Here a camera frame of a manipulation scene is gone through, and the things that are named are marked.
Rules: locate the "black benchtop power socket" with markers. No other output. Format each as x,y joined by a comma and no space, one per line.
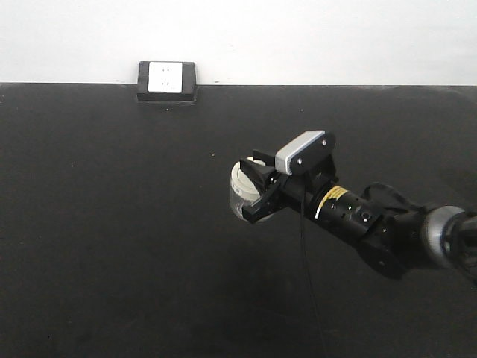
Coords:
166,81

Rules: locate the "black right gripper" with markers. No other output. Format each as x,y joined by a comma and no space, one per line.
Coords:
278,191

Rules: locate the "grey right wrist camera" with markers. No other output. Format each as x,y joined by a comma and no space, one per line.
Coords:
304,153

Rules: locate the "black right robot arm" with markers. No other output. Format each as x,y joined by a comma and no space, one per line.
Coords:
390,233

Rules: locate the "glass jar with white lid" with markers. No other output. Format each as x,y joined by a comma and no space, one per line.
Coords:
242,191

